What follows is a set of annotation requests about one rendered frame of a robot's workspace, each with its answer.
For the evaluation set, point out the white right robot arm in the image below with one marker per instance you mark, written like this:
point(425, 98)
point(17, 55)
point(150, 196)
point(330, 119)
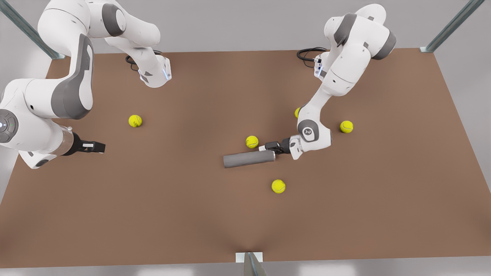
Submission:
point(69, 50)

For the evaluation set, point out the silver frame post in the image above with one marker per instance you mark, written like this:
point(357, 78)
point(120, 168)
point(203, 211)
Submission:
point(251, 264)
point(27, 28)
point(452, 25)

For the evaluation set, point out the grey tennis tube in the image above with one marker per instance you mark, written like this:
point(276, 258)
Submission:
point(247, 159)

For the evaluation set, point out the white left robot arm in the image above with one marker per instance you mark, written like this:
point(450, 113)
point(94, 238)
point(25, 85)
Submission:
point(345, 65)

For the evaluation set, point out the yellow tennis ball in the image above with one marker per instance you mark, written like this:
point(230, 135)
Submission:
point(346, 127)
point(296, 112)
point(252, 142)
point(135, 121)
point(278, 186)

